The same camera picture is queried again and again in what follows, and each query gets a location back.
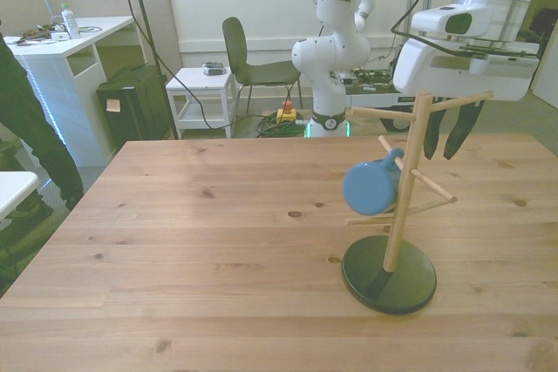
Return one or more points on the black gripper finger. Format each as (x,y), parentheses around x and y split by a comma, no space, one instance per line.
(433,137)
(463,128)

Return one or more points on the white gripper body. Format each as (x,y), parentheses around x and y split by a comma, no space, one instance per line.
(427,71)

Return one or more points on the blue enamel mug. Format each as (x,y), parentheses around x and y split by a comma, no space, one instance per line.
(370,189)

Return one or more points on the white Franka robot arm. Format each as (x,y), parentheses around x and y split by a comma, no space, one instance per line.
(331,62)

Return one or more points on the wooden mug tree black base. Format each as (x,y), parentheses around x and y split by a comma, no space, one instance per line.
(392,291)

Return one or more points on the yellow emergency stop button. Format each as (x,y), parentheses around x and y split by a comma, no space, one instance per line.
(286,116)

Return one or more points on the dark chair metal legs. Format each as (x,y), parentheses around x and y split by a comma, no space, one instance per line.
(235,49)

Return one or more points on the small grey device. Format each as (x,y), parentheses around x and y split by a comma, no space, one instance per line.
(213,69)

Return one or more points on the small white side table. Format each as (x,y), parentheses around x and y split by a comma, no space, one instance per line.
(196,80)

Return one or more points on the orange sticky note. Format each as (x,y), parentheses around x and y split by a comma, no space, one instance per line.
(113,105)

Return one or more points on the white desk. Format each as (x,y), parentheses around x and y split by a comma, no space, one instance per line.
(78,54)

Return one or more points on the plastic bottle green cap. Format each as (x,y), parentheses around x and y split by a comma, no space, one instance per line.
(70,23)

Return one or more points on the small white box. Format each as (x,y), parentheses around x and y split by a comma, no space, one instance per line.
(59,36)

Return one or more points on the desk tool clutter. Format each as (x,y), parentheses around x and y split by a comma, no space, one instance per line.
(30,36)

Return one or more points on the person in dark clothes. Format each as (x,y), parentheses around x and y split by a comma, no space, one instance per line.
(26,106)

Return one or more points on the white rounded tabletop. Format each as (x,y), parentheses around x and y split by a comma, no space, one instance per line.
(15,191)

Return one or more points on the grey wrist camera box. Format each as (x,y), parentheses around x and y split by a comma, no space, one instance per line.
(501,66)

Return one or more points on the black camera tripod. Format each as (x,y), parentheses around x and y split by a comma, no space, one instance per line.
(148,32)

